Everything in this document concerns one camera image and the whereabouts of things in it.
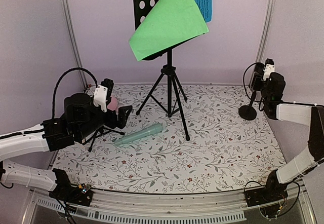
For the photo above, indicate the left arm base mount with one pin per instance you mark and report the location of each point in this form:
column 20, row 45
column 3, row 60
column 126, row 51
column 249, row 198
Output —
column 64, row 192

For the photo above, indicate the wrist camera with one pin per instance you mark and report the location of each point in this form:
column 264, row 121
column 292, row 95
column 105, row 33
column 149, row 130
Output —
column 102, row 94
column 268, row 68

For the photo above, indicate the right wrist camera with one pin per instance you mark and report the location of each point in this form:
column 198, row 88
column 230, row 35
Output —
column 268, row 68

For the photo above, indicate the left metal frame post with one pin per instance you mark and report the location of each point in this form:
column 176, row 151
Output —
column 68, row 20

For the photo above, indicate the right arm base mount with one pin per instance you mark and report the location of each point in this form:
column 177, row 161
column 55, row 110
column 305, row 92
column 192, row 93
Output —
column 265, row 198

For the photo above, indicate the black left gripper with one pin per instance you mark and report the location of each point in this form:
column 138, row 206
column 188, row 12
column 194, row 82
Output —
column 122, row 118

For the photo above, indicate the green paper sheet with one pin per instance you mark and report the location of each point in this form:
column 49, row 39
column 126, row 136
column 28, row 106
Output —
column 169, row 23

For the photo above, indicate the front metal rail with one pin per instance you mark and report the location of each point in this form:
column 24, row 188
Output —
column 221, row 207

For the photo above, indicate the pink round pad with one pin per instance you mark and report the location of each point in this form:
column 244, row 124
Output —
column 113, row 105

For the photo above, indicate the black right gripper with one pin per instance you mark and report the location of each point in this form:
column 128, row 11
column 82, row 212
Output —
column 256, row 77

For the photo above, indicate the mint green toy microphone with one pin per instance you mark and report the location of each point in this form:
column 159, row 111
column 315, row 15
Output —
column 151, row 130

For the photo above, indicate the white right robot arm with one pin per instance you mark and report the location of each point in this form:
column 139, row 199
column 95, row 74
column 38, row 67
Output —
column 271, row 85

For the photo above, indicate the black small tripod mic stand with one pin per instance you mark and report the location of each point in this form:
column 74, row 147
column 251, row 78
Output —
column 99, row 133

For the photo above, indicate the black tripod music stand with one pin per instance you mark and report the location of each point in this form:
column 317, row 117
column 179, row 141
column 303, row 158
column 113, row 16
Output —
column 175, row 92

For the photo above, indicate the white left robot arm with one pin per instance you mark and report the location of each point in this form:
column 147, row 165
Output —
column 82, row 120

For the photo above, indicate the right metal frame post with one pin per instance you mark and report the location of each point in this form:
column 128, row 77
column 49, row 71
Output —
column 265, row 30

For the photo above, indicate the metal frame post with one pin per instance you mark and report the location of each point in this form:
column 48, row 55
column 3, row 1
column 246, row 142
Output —
column 265, row 30
column 68, row 20

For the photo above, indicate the floral patterned table mat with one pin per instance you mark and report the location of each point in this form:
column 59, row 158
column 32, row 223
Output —
column 208, row 148

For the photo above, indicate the black round-base mic stand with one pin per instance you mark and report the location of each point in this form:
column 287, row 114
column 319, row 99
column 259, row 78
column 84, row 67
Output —
column 247, row 112

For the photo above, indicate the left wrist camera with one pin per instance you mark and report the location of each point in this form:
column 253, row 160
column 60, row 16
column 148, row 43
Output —
column 102, row 94

